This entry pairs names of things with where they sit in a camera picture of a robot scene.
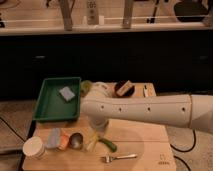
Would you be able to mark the small metal cup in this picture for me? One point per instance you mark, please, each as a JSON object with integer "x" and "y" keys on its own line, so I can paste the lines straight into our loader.
{"x": 76, "y": 141}

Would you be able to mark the green chili pepper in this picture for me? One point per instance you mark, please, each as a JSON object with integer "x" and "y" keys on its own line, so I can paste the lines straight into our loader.
{"x": 109, "y": 144}

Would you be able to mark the translucent yellowish gripper fingers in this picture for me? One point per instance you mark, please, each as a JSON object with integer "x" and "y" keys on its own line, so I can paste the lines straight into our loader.
{"x": 94, "y": 138}

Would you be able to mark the green apple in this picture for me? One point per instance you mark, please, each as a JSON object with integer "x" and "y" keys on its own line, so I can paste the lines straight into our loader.
{"x": 85, "y": 87}

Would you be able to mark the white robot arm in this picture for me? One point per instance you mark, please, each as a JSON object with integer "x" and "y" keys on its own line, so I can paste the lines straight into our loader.
{"x": 188, "y": 111}

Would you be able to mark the metal fork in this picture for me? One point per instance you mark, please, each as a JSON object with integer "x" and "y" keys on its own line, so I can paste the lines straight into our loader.
{"x": 108, "y": 159}

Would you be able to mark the white handled knife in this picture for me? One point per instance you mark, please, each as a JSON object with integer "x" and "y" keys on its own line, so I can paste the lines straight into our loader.
{"x": 145, "y": 91}

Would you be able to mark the blue grey sponge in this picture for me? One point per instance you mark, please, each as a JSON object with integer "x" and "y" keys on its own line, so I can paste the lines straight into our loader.
{"x": 66, "y": 93}

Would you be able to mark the green plastic tray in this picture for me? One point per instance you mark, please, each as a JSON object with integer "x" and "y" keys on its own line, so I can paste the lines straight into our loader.
{"x": 51, "y": 106}

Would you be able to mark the dark brown bowl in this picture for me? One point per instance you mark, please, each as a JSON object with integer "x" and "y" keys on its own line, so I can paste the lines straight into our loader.
{"x": 128, "y": 95}

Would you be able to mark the wooden block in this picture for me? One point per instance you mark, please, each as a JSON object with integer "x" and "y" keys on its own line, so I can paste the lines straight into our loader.
{"x": 124, "y": 87}

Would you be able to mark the blue grey cloth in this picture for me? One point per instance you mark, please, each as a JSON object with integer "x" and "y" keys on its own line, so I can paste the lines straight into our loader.
{"x": 53, "y": 140}

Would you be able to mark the white paper cup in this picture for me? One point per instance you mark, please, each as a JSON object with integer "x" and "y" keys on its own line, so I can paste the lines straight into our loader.
{"x": 34, "y": 147}

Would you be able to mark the yellow banana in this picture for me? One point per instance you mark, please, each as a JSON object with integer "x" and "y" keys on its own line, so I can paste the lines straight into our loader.
{"x": 89, "y": 148}

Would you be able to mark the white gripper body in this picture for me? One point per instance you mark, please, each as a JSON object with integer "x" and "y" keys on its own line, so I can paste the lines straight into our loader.
{"x": 98, "y": 123}

